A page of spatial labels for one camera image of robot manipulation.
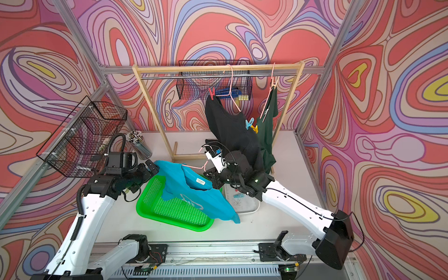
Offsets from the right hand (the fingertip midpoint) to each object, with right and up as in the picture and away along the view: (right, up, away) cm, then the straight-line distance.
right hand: (206, 178), depth 71 cm
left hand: (-23, +2, +4) cm, 23 cm away
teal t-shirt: (-8, -3, +1) cm, 9 cm away
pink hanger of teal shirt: (-1, +5, -2) cm, 5 cm away
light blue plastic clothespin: (+14, -13, +20) cm, 28 cm away
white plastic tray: (+17, -16, +17) cm, 29 cm away
